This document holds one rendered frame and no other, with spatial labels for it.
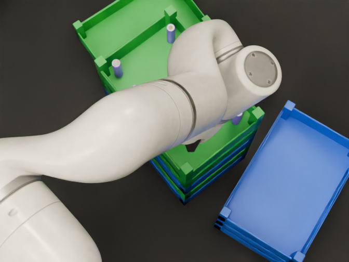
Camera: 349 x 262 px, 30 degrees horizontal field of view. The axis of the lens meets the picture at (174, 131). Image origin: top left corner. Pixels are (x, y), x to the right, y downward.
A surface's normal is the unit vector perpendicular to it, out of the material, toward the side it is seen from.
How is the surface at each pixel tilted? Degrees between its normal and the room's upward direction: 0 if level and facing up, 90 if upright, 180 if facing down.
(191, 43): 38
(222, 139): 0
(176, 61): 47
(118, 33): 0
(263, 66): 25
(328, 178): 0
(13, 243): 17
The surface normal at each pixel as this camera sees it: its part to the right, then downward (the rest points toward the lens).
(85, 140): -0.27, -0.27
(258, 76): 0.40, -0.26
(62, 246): 0.38, -0.50
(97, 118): -0.39, -0.56
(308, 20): 0.00, -0.25
